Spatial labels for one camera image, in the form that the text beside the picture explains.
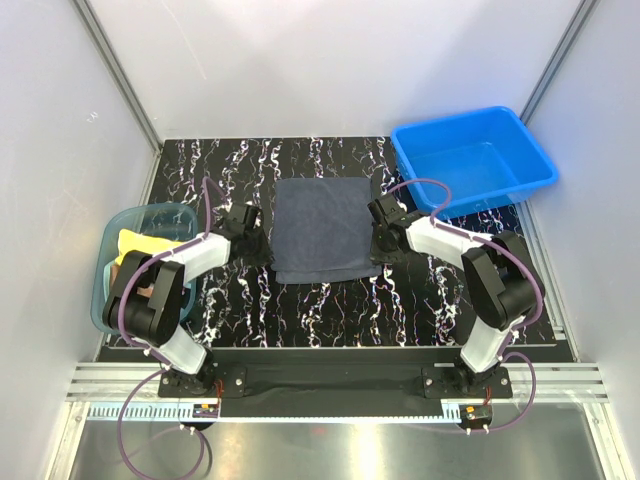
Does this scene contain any yellow towel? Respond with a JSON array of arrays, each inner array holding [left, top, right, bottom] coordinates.
[[114, 229, 183, 266]]

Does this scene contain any blue plastic bin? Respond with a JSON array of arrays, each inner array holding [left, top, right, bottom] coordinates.
[[391, 106, 558, 219]]

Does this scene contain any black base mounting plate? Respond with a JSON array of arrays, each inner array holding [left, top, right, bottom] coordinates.
[[158, 347, 513, 421]]

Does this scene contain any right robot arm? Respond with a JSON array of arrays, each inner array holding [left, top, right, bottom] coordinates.
[[368, 194, 545, 397]]

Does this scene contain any dark grey-blue towel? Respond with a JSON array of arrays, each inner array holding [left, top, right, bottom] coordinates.
[[271, 177, 382, 285]]

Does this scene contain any aluminium rail with cable duct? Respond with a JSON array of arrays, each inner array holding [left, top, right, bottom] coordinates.
[[66, 363, 608, 424]]

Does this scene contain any brown towel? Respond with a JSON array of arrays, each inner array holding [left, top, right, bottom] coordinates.
[[108, 263, 156, 301]]

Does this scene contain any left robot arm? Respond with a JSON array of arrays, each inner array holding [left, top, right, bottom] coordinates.
[[101, 204, 271, 396]]

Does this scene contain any clear teal plastic bin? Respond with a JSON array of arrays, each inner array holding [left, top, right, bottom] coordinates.
[[90, 203, 198, 335]]

